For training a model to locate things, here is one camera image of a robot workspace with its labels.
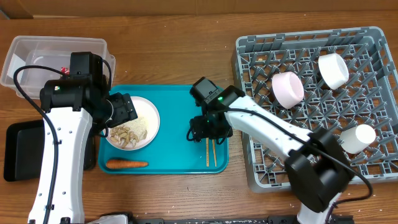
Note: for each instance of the white bowl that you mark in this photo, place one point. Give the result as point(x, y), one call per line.
point(333, 69)

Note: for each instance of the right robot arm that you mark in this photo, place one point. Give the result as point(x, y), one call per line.
point(316, 166)

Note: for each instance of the teal serving tray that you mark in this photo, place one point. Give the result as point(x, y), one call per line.
point(169, 152)

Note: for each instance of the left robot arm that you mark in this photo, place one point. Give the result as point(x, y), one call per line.
point(72, 110)

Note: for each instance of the pink bowl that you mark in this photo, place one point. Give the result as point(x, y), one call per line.
point(288, 89)

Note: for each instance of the peanut shells pile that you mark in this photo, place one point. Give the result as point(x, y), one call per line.
point(125, 137)

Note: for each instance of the pink plate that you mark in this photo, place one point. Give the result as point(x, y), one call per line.
point(148, 117)

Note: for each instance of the red foil wrapper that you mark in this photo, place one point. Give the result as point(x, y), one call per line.
point(65, 70)

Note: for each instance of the gray dish rack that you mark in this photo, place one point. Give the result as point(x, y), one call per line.
point(349, 79)

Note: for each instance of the black tray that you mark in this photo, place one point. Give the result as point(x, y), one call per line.
point(24, 150)

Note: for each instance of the orange carrot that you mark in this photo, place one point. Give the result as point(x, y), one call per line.
point(125, 164)

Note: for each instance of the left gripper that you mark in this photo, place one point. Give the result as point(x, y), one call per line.
point(125, 109)

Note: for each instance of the white cup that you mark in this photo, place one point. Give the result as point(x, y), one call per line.
point(358, 138)

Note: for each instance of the clear plastic bin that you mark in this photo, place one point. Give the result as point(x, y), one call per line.
point(48, 51)

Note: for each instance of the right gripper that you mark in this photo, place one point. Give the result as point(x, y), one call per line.
point(203, 130)

